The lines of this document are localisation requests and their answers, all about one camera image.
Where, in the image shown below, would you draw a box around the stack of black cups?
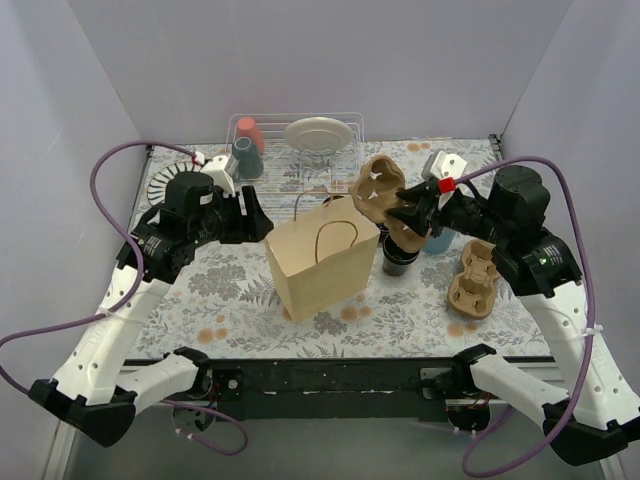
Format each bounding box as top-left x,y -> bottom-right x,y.
382,236 -> 419,276

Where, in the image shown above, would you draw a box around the single brown cup carrier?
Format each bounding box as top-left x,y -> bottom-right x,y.
349,155 -> 430,253

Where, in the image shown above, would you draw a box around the brown cardboard cup carriers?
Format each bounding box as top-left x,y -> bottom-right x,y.
447,239 -> 500,320

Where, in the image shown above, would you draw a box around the brown paper bag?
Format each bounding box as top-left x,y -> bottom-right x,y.
264,190 -> 380,323

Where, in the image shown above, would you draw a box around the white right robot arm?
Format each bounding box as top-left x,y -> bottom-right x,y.
389,157 -> 639,466

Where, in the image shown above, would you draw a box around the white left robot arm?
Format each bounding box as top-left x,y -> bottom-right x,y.
28,171 -> 274,447

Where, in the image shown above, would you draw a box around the blue cup holder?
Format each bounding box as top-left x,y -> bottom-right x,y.
422,228 -> 456,255

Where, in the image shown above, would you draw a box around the stack of black lids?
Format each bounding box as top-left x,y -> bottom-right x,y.
377,223 -> 389,238

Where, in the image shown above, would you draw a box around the dark green mug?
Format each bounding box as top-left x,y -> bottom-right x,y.
232,136 -> 264,180

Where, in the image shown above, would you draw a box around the pink cup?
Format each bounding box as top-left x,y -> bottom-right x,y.
236,116 -> 265,153

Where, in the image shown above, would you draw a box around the striped black white plate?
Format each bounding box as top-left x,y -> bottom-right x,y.
146,161 -> 201,206

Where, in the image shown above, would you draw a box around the cream ceramic plate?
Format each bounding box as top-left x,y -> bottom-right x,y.
283,117 -> 353,153

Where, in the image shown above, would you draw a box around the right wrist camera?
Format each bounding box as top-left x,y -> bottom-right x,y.
421,150 -> 468,208

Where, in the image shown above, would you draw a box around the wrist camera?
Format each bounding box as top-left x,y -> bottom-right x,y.
421,150 -> 468,208
192,151 -> 240,196

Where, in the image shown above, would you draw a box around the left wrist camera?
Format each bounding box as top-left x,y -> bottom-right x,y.
192,151 -> 240,196

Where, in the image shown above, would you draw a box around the white wire dish rack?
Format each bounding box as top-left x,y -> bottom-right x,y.
241,112 -> 364,195

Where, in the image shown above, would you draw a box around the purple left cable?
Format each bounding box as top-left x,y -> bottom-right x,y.
0,142 -> 249,456

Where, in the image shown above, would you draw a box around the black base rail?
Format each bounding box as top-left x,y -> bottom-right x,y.
211,357 -> 484,421

